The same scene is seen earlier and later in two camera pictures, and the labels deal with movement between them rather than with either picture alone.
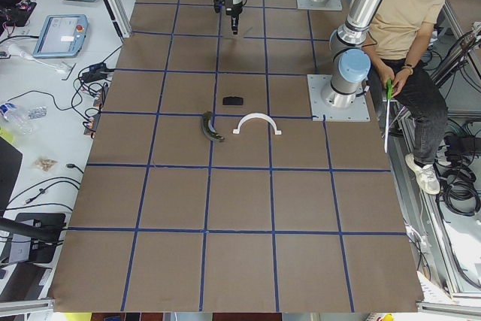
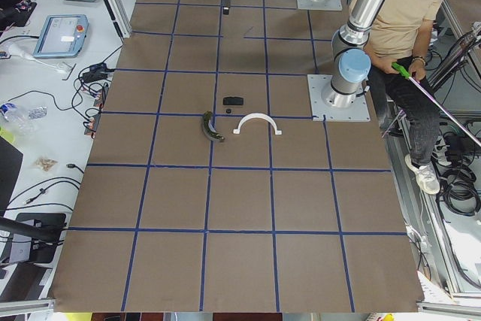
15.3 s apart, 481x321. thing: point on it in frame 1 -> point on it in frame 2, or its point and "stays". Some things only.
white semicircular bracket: x=259 y=116 stays
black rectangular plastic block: x=233 y=101 stays
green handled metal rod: x=389 y=95 -> x=403 y=73
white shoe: x=426 y=177 stays
